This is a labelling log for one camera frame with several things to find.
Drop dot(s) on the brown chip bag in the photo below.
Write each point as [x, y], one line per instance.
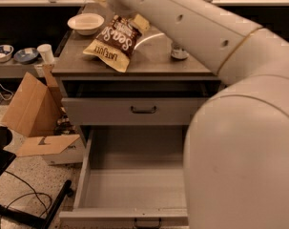
[115, 44]

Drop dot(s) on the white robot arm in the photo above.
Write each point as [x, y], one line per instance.
[236, 155]

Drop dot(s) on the grey drawer cabinet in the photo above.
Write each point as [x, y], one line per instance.
[152, 73]

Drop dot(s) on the upper grey drawer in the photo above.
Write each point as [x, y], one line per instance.
[131, 111]

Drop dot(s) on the open middle grey drawer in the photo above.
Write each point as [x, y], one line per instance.
[131, 177]

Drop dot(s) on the white bowl on cabinet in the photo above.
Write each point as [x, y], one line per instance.
[86, 23]

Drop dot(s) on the soda can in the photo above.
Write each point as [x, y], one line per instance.
[178, 53]

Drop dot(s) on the white paper cup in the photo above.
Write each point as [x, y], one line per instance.
[45, 51]

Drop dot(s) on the blue bowl right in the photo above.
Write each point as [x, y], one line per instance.
[26, 56]

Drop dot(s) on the blue bowl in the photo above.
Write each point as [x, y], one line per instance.
[6, 53]
[26, 56]

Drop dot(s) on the blue bowl left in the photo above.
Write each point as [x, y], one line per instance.
[6, 53]

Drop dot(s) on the white box under cardboard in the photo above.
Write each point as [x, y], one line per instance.
[72, 154]

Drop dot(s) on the black chair seat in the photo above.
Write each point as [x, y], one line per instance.
[6, 157]

